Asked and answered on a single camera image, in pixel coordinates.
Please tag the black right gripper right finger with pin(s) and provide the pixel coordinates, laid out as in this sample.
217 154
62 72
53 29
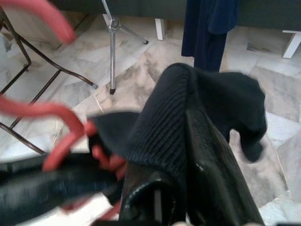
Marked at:
216 179

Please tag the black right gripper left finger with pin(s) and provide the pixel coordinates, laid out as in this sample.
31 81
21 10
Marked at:
152 207

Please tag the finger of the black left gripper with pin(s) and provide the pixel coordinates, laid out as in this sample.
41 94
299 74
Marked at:
21 166
51 190

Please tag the black garment green logo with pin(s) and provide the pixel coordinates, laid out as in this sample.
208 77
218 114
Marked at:
164 113

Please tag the chrome clothes rack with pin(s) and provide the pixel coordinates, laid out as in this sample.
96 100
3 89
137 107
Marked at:
113 58

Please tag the navy blue shirt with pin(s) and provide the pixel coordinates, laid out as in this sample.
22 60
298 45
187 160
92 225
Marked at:
202 35

